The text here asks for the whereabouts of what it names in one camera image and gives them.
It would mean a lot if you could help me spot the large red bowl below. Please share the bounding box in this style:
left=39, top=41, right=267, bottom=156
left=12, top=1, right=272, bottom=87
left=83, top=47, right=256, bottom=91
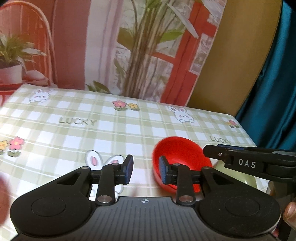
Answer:
left=152, top=137, right=212, bottom=194

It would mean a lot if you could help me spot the green square plate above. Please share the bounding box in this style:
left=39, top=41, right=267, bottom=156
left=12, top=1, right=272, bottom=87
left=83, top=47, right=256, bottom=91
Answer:
left=214, top=161, right=269, bottom=193

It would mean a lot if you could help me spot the person's right hand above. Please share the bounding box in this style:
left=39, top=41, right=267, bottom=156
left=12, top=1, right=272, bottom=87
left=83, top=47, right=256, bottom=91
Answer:
left=283, top=201, right=296, bottom=229

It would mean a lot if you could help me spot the person's left hand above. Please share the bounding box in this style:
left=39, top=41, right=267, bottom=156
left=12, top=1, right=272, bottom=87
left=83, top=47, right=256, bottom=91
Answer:
left=0, top=175, right=11, bottom=225

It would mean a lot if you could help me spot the teal curtain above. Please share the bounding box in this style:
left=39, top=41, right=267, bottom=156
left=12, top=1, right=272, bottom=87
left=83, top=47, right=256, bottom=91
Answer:
left=236, top=1, right=295, bottom=152

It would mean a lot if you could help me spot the checkered bunny tablecloth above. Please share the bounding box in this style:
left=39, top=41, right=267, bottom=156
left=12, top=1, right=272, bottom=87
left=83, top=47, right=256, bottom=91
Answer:
left=0, top=83, right=270, bottom=239

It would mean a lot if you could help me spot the printed backdrop cloth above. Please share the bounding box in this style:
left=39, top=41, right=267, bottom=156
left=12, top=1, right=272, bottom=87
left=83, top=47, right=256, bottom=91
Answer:
left=1, top=1, right=226, bottom=106

